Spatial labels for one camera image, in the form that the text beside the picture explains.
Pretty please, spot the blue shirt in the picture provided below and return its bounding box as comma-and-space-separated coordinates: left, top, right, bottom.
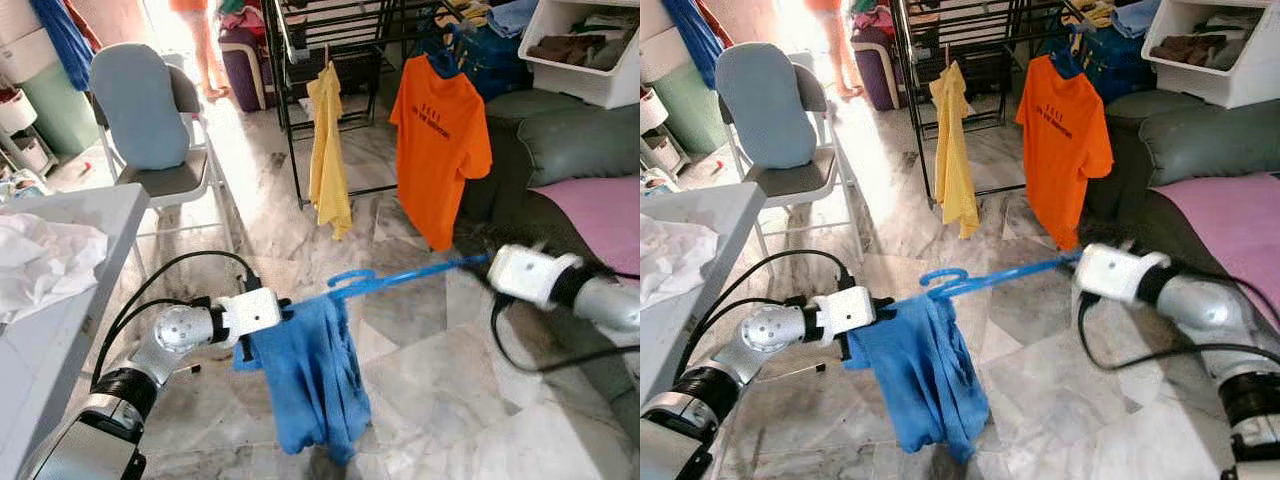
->
233, 295, 373, 466
842, 293, 991, 463

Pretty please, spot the white shirt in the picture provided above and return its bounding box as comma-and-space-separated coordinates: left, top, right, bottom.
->
640, 212, 721, 306
0, 212, 109, 323

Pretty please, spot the grey folding chair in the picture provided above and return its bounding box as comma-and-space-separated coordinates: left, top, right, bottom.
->
715, 60, 866, 261
90, 60, 236, 251

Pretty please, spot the light grey folding table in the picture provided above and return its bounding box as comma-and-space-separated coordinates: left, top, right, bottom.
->
0, 183, 203, 476
640, 182, 829, 401

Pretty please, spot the yellow shirt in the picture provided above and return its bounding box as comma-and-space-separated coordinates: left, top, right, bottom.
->
307, 62, 354, 241
928, 60, 983, 239

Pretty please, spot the light blue back cushion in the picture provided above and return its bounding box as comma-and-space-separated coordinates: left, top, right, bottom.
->
90, 43, 193, 171
715, 42, 819, 169

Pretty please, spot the purple plastic bin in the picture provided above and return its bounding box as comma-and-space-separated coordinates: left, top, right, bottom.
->
852, 28, 901, 109
218, 28, 266, 111

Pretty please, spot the orange shirt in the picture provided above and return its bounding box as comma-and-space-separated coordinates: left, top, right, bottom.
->
1015, 55, 1114, 251
390, 55, 494, 253

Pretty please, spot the pink sofa cover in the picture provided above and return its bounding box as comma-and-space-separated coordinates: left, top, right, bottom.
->
530, 175, 641, 279
1150, 172, 1280, 331

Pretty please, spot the green plastic basket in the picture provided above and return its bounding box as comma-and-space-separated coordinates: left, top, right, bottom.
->
18, 62, 101, 156
650, 62, 726, 151

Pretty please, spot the person with orange shorts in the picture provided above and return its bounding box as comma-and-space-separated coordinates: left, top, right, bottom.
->
805, 0, 869, 99
168, 0, 233, 101

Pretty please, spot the white drawer storage shelf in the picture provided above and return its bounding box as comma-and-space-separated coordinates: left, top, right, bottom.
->
640, 0, 686, 171
0, 0, 56, 176

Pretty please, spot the black metal clothes rack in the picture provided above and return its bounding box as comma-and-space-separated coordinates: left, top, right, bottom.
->
890, 0, 1091, 206
262, 0, 471, 211

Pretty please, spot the dark blue hanging cloth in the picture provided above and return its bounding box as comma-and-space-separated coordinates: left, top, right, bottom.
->
28, 0, 96, 93
660, 0, 723, 89

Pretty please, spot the dark green leather sofa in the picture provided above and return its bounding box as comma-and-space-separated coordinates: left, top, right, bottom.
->
1080, 88, 1280, 331
455, 88, 641, 401

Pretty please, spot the white plastic bin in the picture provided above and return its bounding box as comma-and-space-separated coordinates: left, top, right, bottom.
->
1140, 0, 1280, 109
517, 0, 641, 109

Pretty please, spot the blue plastic storage box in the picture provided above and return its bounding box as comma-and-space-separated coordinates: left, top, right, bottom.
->
440, 20, 536, 101
1075, 25, 1156, 101

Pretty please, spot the brown cloth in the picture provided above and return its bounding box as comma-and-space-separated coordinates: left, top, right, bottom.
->
527, 35, 606, 63
1150, 35, 1229, 63

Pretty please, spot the light blue folded cloth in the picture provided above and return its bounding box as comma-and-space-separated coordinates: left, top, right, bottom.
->
485, 0, 541, 39
1110, 0, 1163, 36

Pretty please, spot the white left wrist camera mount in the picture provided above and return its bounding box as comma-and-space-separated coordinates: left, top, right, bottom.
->
215, 288, 284, 339
812, 286, 879, 336

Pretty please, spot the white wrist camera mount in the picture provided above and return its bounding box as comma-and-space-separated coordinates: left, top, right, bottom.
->
215, 288, 284, 339
487, 243, 583, 311
812, 286, 879, 336
1075, 243, 1171, 306

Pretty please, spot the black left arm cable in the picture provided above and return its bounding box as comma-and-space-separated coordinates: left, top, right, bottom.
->
90, 250, 263, 391
672, 248, 853, 386

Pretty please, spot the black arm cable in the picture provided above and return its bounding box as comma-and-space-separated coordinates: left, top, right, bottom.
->
672, 248, 853, 386
1075, 295, 1280, 373
90, 250, 263, 391
488, 295, 641, 376

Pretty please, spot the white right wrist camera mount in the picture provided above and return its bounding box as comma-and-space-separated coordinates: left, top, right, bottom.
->
1075, 243, 1171, 306
487, 243, 583, 311

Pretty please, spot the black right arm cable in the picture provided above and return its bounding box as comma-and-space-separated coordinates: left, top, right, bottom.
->
1075, 295, 1280, 373
488, 295, 641, 376

